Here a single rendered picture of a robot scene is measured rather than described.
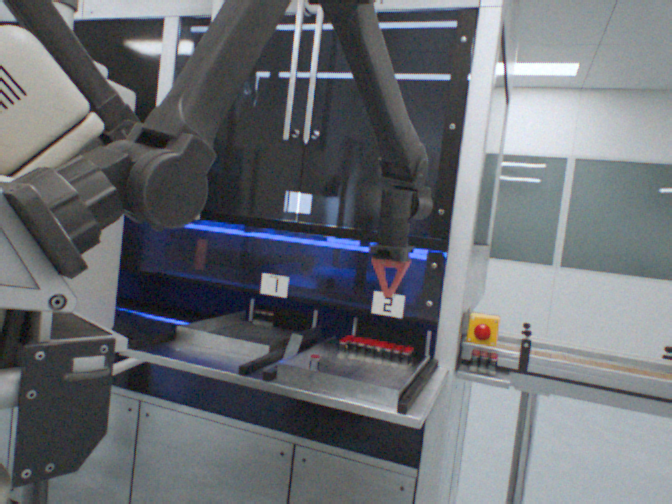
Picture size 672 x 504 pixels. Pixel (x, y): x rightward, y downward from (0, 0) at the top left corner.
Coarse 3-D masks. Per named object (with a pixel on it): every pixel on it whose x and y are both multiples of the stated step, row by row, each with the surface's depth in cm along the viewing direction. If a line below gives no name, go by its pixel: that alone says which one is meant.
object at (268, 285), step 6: (264, 276) 148; (270, 276) 148; (276, 276) 147; (282, 276) 147; (264, 282) 148; (270, 282) 148; (282, 282) 147; (264, 288) 148; (270, 288) 148; (282, 288) 147; (270, 294) 148; (276, 294) 147; (282, 294) 147
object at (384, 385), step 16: (304, 352) 118; (320, 352) 128; (336, 352) 134; (288, 368) 105; (304, 368) 104; (320, 368) 117; (336, 368) 119; (352, 368) 121; (368, 368) 122; (384, 368) 124; (416, 368) 115; (304, 384) 104; (320, 384) 103; (336, 384) 102; (352, 384) 101; (368, 384) 100; (384, 384) 111; (400, 384) 112; (368, 400) 100; (384, 400) 98
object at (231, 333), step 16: (208, 320) 140; (224, 320) 148; (240, 320) 157; (176, 336) 128; (192, 336) 126; (208, 336) 125; (224, 336) 123; (240, 336) 139; (256, 336) 141; (272, 336) 143; (288, 336) 146; (304, 336) 139; (240, 352) 122; (256, 352) 120
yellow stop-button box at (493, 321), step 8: (472, 312) 134; (480, 312) 134; (472, 320) 128; (480, 320) 128; (488, 320) 127; (496, 320) 126; (472, 328) 128; (496, 328) 126; (472, 336) 128; (496, 336) 127; (480, 344) 128; (488, 344) 127
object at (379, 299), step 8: (376, 296) 137; (384, 296) 136; (392, 296) 136; (400, 296) 135; (376, 304) 137; (392, 304) 136; (400, 304) 135; (376, 312) 137; (384, 312) 136; (392, 312) 136; (400, 312) 135
